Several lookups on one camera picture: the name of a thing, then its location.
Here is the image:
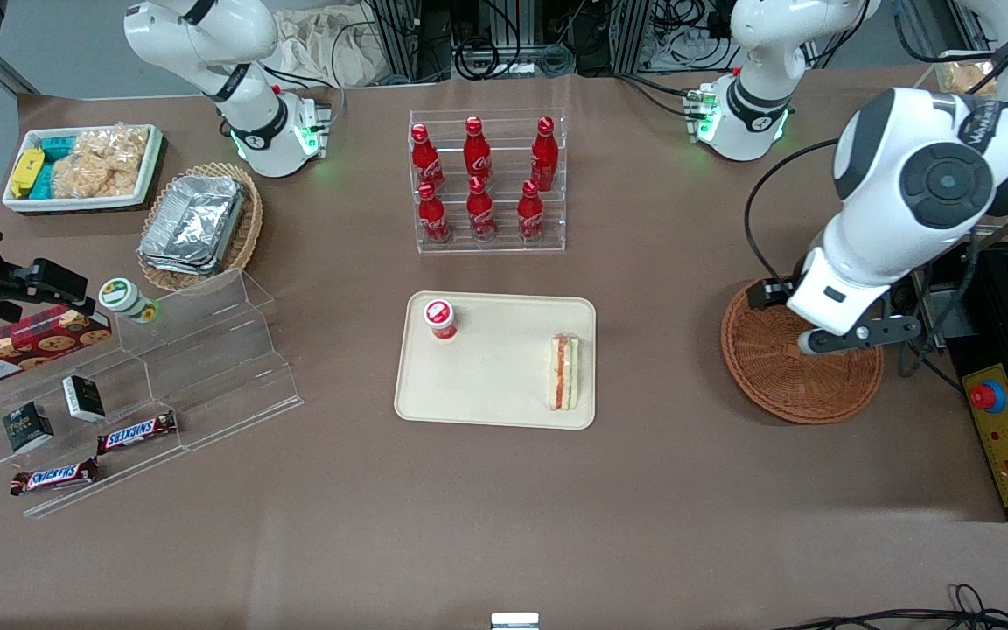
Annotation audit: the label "white rectangular snack bin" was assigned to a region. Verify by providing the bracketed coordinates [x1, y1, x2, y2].
[1, 122, 165, 216]

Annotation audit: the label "round brown wicker basket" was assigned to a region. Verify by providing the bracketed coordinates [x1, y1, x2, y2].
[721, 278, 886, 426]

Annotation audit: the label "beige plastic tray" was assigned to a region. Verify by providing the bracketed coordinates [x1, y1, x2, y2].
[394, 291, 598, 431]

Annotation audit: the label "red lidded white cup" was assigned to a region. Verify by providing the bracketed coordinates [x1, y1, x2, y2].
[423, 299, 459, 343]

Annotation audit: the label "red tartan cookie box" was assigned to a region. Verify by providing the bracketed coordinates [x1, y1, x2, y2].
[0, 304, 113, 391]

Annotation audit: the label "black background cable bundle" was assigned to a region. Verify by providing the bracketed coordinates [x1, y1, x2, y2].
[451, 0, 614, 80]

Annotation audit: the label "yellow snack packet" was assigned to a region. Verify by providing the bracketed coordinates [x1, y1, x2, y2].
[10, 147, 46, 200]

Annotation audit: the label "brown snickers bar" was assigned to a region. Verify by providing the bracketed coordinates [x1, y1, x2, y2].
[97, 411, 179, 456]
[10, 458, 101, 498]

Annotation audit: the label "clear acrylic stepped shelf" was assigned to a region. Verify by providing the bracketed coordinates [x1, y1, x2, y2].
[0, 269, 305, 519]

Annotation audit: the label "triangle sandwich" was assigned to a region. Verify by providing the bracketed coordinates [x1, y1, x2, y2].
[549, 332, 581, 412]

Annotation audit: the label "teal snack packet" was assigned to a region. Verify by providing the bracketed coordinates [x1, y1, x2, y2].
[31, 136, 78, 200]

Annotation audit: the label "grey metal plate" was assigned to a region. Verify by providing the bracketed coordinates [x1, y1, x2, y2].
[922, 293, 979, 340]

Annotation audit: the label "aluminium foil container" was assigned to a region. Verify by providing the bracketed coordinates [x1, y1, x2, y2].
[142, 174, 248, 266]
[137, 248, 227, 278]

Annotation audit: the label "black floor cables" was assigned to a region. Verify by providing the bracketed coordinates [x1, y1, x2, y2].
[771, 584, 1008, 630]

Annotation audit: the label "clear acrylic bottle rack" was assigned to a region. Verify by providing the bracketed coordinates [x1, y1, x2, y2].
[408, 109, 568, 256]

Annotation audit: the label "black control box yellow panel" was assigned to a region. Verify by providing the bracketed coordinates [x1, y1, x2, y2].
[946, 241, 1008, 523]

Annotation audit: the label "clear bag of snacks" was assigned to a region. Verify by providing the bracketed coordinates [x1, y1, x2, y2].
[940, 59, 1001, 99]

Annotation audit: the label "beige crumpled cloth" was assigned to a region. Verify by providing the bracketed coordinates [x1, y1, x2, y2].
[272, 7, 384, 90]

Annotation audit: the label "black power cable with plug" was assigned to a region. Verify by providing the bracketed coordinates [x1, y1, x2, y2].
[898, 227, 988, 395]

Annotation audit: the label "oval tan wicker basket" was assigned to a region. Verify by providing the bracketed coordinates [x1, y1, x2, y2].
[136, 162, 264, 295]

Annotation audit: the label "aluminium frame rack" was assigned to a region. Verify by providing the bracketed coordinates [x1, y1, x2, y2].
[366, 0, 463, 86]
[611, 0, 734, 77]

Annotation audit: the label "small black box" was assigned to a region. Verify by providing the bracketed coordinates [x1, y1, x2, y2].
[62, 374, 108, 424]
[3, 401, 56, 454]

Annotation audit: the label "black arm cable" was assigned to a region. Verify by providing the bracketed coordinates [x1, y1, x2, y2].
[744, 138, 842, 279]

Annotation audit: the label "black wrist-mounted box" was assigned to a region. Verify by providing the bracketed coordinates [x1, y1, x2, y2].
[748, 277, 791, 311]

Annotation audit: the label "clear bag of rice crackers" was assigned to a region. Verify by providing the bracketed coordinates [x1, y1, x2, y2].
[75, 125, 151, 172]
[52, 153, 139, 200]

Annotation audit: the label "red cola bottle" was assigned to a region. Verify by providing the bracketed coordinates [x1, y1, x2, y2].
[410, 122, 445, 190]
[464, 115, 494, 181]
[517, 179, 547, 242]
[466, 175, 498, 242]
[417, 181, 451, 245]
[530, 115, 559, 190]

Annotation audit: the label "green lidded white cup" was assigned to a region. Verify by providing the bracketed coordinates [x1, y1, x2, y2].
[99, 278, 160, 326]

